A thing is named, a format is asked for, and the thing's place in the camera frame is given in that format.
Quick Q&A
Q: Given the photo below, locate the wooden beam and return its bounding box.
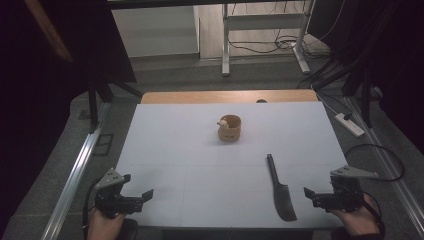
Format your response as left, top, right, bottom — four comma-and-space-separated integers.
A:
23, 0, 74, 63

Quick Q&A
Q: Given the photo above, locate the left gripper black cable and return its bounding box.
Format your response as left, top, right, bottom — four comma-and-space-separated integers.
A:
82, 178, 101, 240

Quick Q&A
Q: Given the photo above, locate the white cabinet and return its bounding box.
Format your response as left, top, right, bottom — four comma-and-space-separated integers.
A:
111, 6, 201, 59

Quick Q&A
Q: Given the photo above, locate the black floor cable tangle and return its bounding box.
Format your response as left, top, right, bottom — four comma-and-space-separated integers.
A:
228, 31, 331, 61

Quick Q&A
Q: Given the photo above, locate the person's left hand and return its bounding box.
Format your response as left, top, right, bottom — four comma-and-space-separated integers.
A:
87, 208, 128, 240

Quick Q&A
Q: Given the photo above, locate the black comb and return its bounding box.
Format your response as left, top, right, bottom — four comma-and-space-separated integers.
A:
266, 153, 298, 222

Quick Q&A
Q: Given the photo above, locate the white power strip cable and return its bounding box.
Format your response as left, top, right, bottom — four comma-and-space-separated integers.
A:
311, 84, 341, 116

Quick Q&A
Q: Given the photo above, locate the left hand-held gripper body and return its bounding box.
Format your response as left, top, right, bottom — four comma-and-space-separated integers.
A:
94, 167, 145, 219

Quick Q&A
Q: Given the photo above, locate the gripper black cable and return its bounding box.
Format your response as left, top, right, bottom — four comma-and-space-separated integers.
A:
82, 178, 101, 240
361, 191, 386, 239

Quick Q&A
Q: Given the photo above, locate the aluminium floor rail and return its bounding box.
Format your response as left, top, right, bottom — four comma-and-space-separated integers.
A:
41, 101, 113, 240
343, 96, 424, 234

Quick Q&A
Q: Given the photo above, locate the black looped cable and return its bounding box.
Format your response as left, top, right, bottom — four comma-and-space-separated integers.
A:
344, 143, 406, 182

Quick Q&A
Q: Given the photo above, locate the black curtain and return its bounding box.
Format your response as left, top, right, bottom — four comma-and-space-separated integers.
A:
0, 0, 138, 234
308, 0, 424, 154

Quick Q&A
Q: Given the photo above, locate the person's right hand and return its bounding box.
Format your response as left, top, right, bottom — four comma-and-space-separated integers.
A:
331, 194, 381, 238

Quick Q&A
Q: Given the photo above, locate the white table mat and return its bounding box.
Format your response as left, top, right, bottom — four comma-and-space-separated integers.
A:
109, 101, 349, 230

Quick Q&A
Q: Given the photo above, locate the white metal stand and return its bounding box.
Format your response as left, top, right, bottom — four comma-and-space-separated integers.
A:
221, 0, 316, 78

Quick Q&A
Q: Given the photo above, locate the white power strip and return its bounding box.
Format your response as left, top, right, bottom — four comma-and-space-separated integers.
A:
334, 112, 366, 138

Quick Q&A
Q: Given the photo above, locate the black tripod stand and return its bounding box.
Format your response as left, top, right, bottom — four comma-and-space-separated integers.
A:
341, 66, 383, 129
87, 78, 144, 134

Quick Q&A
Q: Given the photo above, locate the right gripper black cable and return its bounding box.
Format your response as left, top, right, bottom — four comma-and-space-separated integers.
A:
361, 191, 386, 239

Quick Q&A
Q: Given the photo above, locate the black cable bundle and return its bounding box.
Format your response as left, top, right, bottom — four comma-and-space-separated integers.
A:
296, 0, 401, 91

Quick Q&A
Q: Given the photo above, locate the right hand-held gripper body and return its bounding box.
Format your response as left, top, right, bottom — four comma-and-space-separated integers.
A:
324, 165, 380, 213

